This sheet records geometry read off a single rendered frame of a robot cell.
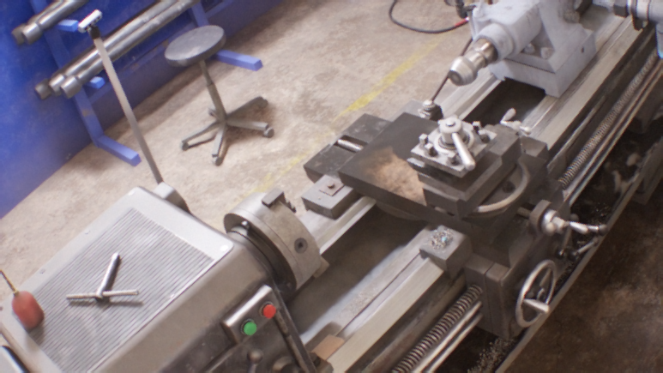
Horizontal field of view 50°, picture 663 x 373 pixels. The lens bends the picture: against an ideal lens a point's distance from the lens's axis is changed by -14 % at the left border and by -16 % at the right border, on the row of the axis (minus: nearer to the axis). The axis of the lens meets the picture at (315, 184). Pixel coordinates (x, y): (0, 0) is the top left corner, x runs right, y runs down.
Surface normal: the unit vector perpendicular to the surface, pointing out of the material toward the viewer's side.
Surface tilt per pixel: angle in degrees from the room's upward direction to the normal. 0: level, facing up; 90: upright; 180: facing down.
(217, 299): 45
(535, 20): 86
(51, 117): 90
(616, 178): 0
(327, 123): 0
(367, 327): 36
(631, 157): 0
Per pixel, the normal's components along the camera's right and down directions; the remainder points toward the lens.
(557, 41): 0.51, -0.04
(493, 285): -0.68, 0.59
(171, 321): 0.29, -0.33
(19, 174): 0.69, 0.29
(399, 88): -0.27, -0.75
